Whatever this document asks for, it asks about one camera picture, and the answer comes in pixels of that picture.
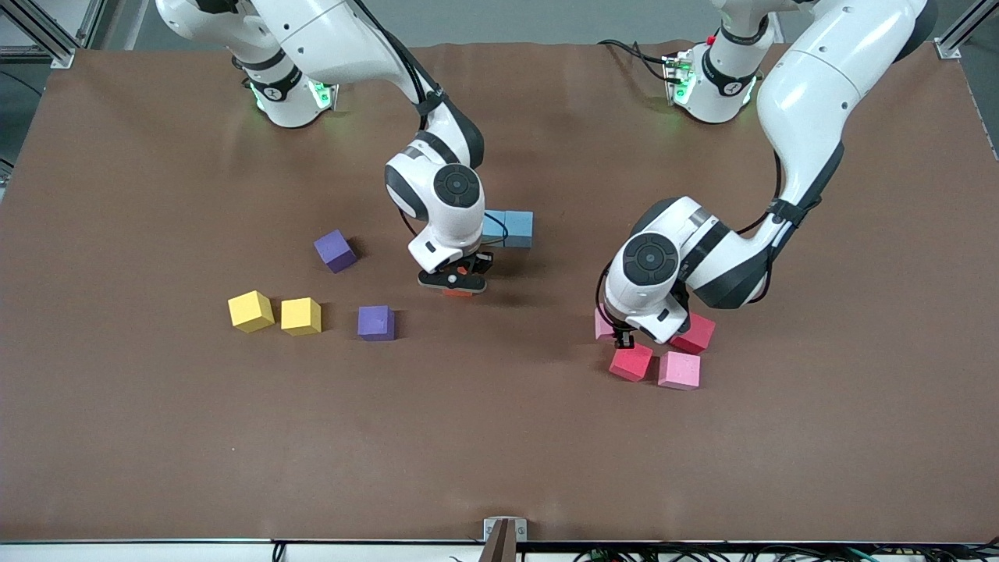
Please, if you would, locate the red foam cube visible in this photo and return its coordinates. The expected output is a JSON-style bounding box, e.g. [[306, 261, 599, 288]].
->
[[673, 314, 716, 355], [608, 344, 655, 383]]

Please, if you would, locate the light pink dimpled foam cube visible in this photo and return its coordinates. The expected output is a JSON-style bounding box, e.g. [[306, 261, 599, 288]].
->
[[657, 350, 702, 391]]

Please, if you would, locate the purple foam cube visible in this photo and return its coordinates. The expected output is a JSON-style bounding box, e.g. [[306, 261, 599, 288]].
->
[[313, 229, 358, 274], [357, 305, 396, 342]]

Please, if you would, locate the brown table mat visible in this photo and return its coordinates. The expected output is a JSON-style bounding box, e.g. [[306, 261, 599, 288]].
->
[[0, 41, 999, 543]]

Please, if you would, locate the yellow foam cube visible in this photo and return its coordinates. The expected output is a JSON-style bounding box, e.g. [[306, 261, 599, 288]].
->
[[228, 290, 276, 334], [280, 297, 322, 337]]

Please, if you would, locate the gray metal mounting bracket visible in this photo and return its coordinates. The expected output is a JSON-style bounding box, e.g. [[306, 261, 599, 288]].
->
[[483, 517, 528, 542]]

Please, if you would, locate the brown camera pole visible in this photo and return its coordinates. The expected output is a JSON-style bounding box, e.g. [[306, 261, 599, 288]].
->
[[478, 520, 519, 562]]

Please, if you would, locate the aluminium frame post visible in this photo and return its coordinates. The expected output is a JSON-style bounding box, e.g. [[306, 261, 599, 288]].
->
[[0, 0, 76, 69], [935, 0, 999, 60]]

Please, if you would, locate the white table edge rail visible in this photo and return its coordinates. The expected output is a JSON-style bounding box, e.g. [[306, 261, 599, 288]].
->
[[0, 539, 999, 562]]

